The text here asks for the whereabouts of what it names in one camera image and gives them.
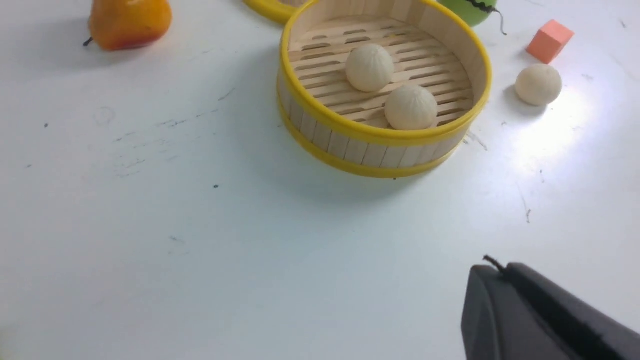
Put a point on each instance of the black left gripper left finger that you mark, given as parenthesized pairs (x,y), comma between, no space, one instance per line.
(497,324)

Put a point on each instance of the yellow woven steamer lid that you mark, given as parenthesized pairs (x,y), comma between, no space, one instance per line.
(278,11)

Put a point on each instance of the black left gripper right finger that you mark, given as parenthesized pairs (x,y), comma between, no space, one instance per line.
(586,331)

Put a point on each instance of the cream bun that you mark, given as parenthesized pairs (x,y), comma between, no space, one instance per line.
(539,85)
(411,108)
(369,68)

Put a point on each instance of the green watermelon toy ball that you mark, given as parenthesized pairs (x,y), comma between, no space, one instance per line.
(474,12)

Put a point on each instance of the orange foam cube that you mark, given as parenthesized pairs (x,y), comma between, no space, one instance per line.
(549,41)

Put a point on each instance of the orange persimmon toy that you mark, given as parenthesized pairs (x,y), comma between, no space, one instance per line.
(116,25)

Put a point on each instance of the yellow bamboo steamer tray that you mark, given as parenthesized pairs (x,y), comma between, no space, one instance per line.
(430,47)

